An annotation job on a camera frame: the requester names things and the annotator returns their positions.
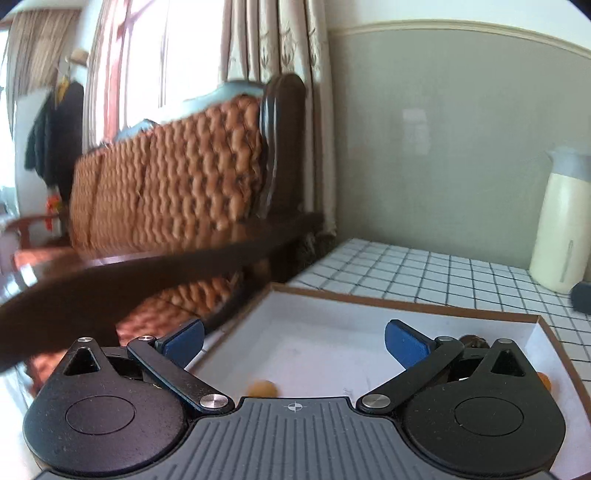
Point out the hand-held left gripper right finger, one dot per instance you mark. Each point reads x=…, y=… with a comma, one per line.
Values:
x=406, y=344

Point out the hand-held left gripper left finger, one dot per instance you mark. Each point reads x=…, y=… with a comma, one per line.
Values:
x=184, y=344

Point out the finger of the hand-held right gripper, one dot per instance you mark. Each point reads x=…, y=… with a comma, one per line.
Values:
x=582, y=298

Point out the dark brown round fruit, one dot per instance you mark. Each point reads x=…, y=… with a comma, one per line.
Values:
x=474, y=342

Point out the small yellow fruit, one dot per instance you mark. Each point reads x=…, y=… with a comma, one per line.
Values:
x=262, y=388

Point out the small glossy orange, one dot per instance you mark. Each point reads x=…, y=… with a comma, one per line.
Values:
x=545, y=382

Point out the white cardboard tray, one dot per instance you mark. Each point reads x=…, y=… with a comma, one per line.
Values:
x=415, y=274

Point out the dark wooden armchair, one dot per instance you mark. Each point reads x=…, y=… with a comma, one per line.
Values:
x=138, y=281

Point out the cream thermos jug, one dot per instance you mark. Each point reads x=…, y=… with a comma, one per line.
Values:
x=561, y=221

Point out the orange woven chair cushion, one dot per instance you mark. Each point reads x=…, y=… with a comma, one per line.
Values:
x=175, y=175

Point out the black hanging garment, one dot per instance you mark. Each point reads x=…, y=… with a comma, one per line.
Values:
x=55, y=138

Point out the blue cloth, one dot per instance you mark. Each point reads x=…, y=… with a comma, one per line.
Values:
x=221, y=94

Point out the beige patterned curtain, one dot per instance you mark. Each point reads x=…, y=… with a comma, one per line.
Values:
x=286, y=46

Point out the striped brown curtain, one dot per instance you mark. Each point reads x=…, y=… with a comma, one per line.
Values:
x=46, y=41

